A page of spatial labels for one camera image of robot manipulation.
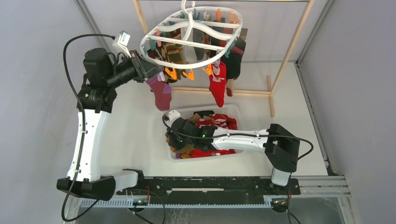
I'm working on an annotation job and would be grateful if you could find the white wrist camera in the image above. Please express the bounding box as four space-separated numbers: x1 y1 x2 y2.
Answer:
112 31 130 51
167 110 181 126

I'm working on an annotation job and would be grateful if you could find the red santa hanging sock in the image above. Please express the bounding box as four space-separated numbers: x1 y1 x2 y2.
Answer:
209 62 226 107

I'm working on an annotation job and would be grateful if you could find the orange clothespin clip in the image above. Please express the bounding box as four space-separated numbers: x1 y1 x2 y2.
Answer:
182 69 195 80
165 67 177 80
202 63 212 76

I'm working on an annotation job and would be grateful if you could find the olive and orange sock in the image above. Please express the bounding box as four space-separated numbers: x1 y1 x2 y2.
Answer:
170 145 195 154

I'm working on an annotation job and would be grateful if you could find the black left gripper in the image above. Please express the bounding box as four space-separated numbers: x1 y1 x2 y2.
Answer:
106 50 164 89

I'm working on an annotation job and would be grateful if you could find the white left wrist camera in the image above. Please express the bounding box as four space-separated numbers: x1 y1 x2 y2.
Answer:
112 31 130 51

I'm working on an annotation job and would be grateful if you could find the red white striped sock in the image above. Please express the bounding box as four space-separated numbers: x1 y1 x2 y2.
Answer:
212 114 238 130

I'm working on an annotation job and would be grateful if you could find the wooden drying rack frame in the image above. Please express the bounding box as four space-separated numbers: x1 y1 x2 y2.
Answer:
132 0 316 118

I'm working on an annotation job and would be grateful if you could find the white round clip hanger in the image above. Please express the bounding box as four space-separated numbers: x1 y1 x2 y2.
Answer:
140 0 243 70

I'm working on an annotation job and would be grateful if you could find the brown striped hanging sock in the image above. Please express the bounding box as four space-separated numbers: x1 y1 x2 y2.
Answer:
160 29 185 84

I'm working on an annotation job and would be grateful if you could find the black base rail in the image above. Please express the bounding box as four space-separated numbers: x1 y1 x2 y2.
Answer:
116 176 301 206

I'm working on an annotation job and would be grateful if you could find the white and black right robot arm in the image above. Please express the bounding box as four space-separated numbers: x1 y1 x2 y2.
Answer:
163 117 300 194

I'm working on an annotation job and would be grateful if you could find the grey hanging sock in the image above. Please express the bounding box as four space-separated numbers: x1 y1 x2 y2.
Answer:
191 29 206 61

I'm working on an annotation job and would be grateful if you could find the red santa sock in basket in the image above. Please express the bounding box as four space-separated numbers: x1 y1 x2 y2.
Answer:
191 119 236 158

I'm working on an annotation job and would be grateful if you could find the white plastic laundry basket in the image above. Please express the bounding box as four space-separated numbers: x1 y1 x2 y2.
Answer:
163 105 244 162

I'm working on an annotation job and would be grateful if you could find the black hanging sock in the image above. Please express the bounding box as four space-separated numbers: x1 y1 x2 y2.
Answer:
221 28 248 80

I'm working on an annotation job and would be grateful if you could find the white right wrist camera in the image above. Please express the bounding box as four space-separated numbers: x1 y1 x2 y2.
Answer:
167 110 181 126

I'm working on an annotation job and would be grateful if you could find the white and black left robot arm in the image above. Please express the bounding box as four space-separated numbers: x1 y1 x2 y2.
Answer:
57 48 163 201

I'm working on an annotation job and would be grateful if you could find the pink and purple hanging sock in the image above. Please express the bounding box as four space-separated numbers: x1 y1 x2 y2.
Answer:
146 77 172 111

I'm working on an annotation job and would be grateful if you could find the tan brown sock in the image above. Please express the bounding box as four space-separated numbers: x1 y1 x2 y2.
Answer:
187 113 203 124

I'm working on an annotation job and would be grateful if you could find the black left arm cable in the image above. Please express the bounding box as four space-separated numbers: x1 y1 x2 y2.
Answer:
60 34 116 223

